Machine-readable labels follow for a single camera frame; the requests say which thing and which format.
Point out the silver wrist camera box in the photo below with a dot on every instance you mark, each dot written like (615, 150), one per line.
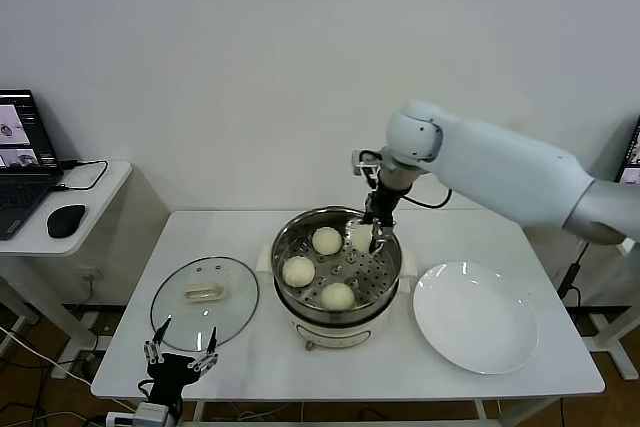
(152, 414)
(361, 163)

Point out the stainless steel steamer basket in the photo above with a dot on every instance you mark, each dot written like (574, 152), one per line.
(375, 277)

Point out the cream electric cooker base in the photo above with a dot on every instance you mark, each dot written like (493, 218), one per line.
(332, 334)

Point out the black laptop with pink screen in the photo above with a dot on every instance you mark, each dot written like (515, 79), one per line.
(631, 152)

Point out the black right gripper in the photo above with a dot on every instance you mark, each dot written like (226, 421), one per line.
(384, 207)

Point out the white side table with mouse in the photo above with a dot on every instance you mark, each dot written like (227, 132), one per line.
(100, 207)

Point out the white wall socket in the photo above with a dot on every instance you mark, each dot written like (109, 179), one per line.
(92, 274)

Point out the round white plate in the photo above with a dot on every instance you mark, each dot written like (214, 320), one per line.
(475, 317)

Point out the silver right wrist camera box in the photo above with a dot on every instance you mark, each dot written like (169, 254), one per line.
(361, 163)

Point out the white side table with label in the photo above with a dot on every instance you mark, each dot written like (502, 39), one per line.
(612, 347)

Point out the white steamed baozi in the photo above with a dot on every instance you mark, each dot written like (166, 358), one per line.
(361, 239)
(337, 297)
(299, 271)
(327, 240)

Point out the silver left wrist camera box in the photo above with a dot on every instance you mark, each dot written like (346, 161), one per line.
(152, 414)

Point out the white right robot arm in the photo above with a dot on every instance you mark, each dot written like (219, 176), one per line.
(500, 162)

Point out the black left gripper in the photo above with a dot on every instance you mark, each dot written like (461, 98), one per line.
(170, 372)

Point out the black laptop with grey keyboard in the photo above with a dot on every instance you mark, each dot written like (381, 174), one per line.
(25, 187)

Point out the black computer mouse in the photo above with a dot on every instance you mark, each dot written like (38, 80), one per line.
(66, 220)

